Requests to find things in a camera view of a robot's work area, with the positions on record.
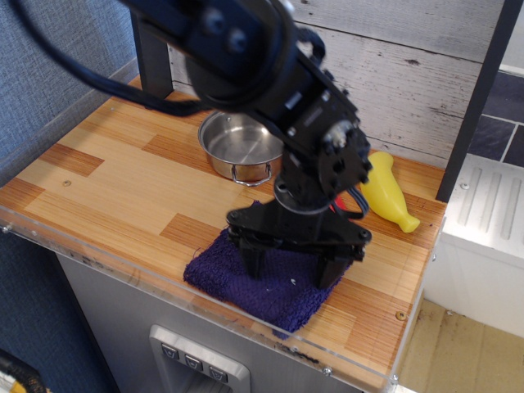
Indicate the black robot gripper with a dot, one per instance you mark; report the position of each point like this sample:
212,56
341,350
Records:
260,228

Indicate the dark blue terry cloth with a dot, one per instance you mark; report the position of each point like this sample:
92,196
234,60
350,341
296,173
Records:
284,295

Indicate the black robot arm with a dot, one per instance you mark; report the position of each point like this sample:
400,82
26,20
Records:
242,57

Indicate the yellow plastic banana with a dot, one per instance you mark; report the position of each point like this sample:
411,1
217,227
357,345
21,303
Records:
384,195

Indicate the stainless steel pot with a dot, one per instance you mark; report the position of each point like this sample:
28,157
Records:
240,148

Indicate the clear acrylic table guard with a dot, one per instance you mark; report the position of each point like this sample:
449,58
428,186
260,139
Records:
121,301

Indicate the silver dispenser button panel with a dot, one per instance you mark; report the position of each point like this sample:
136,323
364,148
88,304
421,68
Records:
187,366

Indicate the white ribbed appliance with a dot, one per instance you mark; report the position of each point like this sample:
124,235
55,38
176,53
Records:
477,265

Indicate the yellow black object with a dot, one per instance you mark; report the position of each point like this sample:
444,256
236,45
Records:
17,376

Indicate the red handled toy fork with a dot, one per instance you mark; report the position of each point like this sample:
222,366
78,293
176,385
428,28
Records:
338,205

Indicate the dark left frame post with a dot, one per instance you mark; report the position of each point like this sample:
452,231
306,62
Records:
153,60

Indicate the dark frame post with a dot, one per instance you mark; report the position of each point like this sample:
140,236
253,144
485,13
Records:
490,67
153,60

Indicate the dark right frame post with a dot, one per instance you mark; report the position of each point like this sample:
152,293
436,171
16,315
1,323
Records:
490,67

